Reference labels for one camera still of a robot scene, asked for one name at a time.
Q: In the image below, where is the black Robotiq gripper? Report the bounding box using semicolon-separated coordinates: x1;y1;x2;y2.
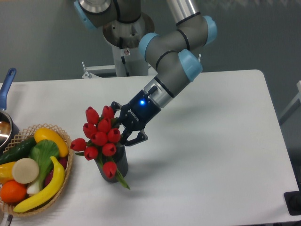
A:
111;89;161;146

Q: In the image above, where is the red tulip bouquet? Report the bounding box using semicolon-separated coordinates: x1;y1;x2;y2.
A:
70;106;130;189

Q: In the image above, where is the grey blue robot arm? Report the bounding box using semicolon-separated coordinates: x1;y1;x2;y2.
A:
74;0;217;146

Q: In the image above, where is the grey ribbed vase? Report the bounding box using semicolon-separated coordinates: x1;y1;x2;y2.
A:
95;146;128;185

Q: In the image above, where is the dark red vegetable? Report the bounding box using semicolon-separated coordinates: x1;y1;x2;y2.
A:
44;157;68;187

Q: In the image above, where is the green bok choy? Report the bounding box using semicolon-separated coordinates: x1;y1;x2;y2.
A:
27;139;59;196

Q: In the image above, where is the woven wicker basket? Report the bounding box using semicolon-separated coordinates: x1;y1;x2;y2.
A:
0;123;74;218

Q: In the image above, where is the yellow banana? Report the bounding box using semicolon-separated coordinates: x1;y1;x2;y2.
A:
13;156;65;213

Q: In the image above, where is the green cucumber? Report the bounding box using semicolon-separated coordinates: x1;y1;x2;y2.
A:
0;137;36;164

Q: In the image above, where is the beige round disc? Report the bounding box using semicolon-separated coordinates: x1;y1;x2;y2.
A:
12;158;40;184

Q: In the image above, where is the yellow bell pepper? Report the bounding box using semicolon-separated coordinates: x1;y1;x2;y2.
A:
0;161;16;184

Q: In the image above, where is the orange fruit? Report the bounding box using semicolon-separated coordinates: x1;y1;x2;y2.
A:
0;180;27;203

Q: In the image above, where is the black device at edge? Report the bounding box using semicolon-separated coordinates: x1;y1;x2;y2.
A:
284;191;301;216

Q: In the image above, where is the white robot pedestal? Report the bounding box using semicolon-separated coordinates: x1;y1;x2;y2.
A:
103;12;155;77

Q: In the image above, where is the blue handled saucepan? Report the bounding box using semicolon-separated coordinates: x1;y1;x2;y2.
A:
0;68;19;155

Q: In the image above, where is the white table leg frame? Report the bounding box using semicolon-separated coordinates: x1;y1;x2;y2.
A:
278;81;301;126

